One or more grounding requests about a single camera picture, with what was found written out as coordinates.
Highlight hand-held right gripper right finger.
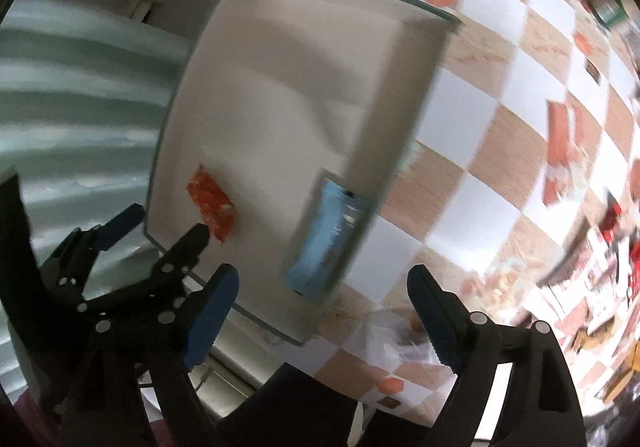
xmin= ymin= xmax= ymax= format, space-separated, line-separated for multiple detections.
xmin=406 ymin=265 xmax=587 ymax=447

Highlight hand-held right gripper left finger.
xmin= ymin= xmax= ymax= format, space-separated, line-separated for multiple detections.
xmin=65 ymin=264 xmax=240 ymax=447

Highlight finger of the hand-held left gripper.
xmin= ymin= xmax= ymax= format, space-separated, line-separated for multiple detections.
xmin=42 ymin=203 xmax=147 ymax=304
xmin=81 ymin=223 xmax=210 ymax=316

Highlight orange-red snack packet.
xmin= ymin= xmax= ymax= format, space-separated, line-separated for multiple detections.
xmin=187 ymin=164 xmax=237 ymax=244

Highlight glass-edged white tray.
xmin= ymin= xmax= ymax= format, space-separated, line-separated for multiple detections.
xmin=144 ymin=0 xmax=462 ymax=347

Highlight clear plastic wrapper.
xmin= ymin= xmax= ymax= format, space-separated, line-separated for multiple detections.
xmin=357 ymin=309 xmax=441 ymax=375

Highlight light blue snack packet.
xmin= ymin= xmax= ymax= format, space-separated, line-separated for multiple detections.
xmin=283 ymin=170 xmax=374 ymax=303

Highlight checkered printed tablecloth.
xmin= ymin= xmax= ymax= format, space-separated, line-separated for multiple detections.
xmin=280 ymin=0 xmax=640 ymax=428

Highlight pile of assorted snack packets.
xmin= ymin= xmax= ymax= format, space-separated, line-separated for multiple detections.
xmin=522 ymin=187 xmax=640 ymax=408

